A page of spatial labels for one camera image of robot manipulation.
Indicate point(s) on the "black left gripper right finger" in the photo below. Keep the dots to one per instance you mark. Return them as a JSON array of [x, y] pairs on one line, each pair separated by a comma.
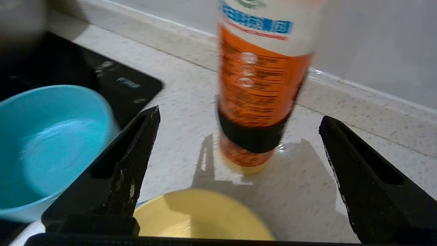
[[382, 205]]

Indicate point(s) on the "teal plastic bowl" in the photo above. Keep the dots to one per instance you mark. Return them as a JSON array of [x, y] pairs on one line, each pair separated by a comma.
[[51, 153]]

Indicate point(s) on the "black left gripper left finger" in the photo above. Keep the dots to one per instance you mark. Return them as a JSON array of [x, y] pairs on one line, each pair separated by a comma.
[[112, 191]]

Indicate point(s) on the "orange-label dish soap bottle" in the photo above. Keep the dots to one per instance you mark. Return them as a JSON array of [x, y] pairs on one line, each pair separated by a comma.
[[259, 95]]

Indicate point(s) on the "yellow plastic bowl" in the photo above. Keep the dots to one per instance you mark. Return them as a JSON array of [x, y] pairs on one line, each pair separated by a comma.
[[205, 218]]

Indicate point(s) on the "black induction cooktop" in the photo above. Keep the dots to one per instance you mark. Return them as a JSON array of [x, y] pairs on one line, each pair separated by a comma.
[[68, 65]]

